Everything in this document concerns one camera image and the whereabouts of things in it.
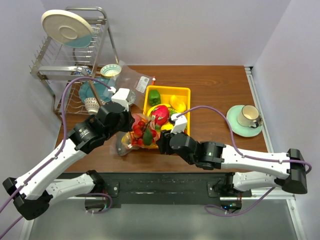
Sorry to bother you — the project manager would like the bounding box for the orange zip top bag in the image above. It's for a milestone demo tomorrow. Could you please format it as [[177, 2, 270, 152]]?
[[115, 113, 160, 156]]

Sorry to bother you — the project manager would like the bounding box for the yellow bell pepper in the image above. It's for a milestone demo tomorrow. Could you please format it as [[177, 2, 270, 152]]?
[[121, 132, 132, 149]]

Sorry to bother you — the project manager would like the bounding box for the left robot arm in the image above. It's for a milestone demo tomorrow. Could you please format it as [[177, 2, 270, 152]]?
[[2, 101, 134, 220]]

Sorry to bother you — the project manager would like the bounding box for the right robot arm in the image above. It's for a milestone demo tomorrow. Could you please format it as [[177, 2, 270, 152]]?
[[156, 131, 308, 197]]

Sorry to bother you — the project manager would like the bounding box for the clear bag with label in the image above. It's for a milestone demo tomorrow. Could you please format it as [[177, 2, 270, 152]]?
[[109, 60, 153, 102]]

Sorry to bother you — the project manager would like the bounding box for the small yellow fruit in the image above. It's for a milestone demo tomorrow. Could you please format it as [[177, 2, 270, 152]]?
[[161, 123, 173, 131]]

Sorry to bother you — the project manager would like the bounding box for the floral grey bowl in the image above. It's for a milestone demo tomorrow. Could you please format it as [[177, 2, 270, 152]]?
[[127, 90, 136, 106]]

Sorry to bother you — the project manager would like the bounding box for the red dragon fruit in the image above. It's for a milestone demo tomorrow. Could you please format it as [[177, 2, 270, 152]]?
[[150, 105, 170, 127]]

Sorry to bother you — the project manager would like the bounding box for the green bell pepper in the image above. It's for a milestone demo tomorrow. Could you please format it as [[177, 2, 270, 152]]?
[[148, 89, 161, 106]]

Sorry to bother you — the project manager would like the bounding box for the yellow plastic tray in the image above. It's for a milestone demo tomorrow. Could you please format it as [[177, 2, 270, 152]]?
[[137, 85, 191, 149]]

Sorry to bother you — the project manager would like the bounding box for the teal scalloped plate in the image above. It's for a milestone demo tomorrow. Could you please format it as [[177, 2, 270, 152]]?
[[79, 77, 115, 103]]

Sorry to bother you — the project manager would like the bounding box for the teal striped small bowl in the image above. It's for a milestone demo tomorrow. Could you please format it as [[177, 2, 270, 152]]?
[[100, 64, 122, 79]]

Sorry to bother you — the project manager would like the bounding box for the blue patterned bowl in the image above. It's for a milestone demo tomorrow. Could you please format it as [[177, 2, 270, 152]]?
[[73, 67, 92, 77]]

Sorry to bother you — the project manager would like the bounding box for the metal dish rack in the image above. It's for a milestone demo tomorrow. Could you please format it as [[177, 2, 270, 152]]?
[[30, 6, 119, 118]]

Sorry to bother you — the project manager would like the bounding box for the green saucer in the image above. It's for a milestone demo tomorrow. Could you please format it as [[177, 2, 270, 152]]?
[[226, 105, 263, 138]]

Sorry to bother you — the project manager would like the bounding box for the cream mug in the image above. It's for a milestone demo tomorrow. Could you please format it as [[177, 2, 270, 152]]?
[[237, 105, 263, 129]]

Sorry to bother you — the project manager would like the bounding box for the beige and teal plate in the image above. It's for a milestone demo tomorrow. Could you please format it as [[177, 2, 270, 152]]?
[[41, 9, 94, 49]]

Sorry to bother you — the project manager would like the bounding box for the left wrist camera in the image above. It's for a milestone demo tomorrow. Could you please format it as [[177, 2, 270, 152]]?
[[111, 88, 130, 112]]

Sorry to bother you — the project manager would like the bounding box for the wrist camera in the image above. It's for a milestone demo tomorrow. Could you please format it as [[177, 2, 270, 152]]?
[[169, 113, 188, 134], [111, 88, 130, 112]]

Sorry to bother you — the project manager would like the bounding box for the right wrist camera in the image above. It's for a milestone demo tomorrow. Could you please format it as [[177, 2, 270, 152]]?
[[169, 113, 188, 134]]

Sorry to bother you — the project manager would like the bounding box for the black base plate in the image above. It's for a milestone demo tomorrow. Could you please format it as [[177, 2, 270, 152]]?
[[45, 170, 253, 213]]

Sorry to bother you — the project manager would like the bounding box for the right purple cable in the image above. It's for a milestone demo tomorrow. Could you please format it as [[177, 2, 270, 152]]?
[[176, 105, 313, 216]]

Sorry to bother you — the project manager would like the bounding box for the purple cable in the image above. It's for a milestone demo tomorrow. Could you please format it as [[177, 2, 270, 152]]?
[[0, 76, 117, 232], [176, 105, 313, 216]]

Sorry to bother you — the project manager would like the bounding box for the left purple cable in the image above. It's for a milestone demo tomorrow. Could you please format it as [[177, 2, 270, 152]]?
[[0, 76, 117, 232]]

